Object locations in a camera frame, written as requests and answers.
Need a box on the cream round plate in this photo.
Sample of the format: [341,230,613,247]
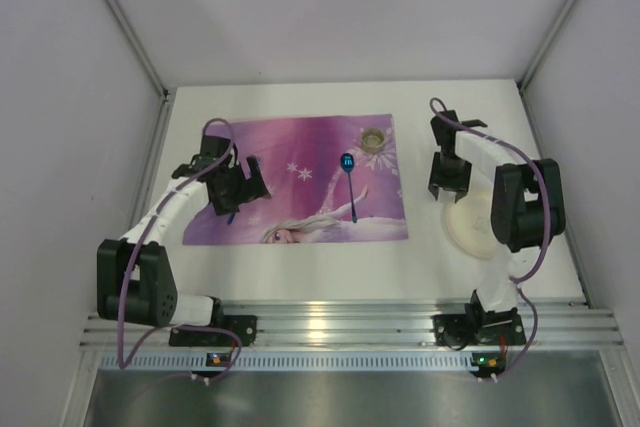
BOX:
[444,188,498,260]

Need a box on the purple printed placemat cloth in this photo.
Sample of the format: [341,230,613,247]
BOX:
[183,114,409,246]

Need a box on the small beige cup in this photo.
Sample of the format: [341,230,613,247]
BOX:
[360,127,388,155]

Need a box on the blue metal spoon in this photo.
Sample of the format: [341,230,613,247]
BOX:
[340,152,358,223]

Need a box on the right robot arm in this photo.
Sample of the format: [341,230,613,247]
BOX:
[428,98,566,313]

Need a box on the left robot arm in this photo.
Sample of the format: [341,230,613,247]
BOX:
[97,135,270,328]

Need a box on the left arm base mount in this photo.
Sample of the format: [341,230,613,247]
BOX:
[169,315,258,348]

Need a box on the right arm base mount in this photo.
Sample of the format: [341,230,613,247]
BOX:
[433,314,527,351]

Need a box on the aluminium mounting rail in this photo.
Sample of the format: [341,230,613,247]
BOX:
[78,299,625,348]

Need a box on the perforated cable duct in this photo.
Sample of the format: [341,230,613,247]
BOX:
[128,351,504,372]

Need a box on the right aluminium frame post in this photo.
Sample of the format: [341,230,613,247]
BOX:
[516,0,580,95]

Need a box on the aluminium frame post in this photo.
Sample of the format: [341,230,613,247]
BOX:
[102,0,168,99]
[516,0,580,95]

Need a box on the left aluminium frame post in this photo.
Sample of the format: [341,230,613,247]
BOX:
[102,0,168,99]

